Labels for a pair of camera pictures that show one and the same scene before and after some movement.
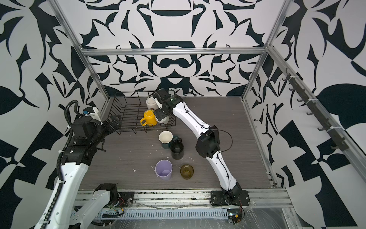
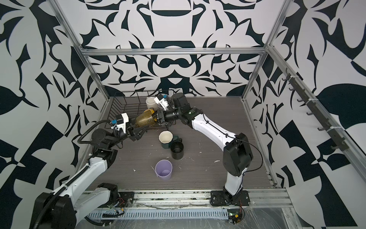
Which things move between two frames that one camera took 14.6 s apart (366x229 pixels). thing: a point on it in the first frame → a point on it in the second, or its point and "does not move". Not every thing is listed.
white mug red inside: [151, 103] does not move
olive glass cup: [187, 171] → [146, 119]
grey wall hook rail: [335, 133] does not move
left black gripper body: [116, 125] → [129, 135]
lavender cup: [164, 169] does not move
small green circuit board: [234, 215] does not move
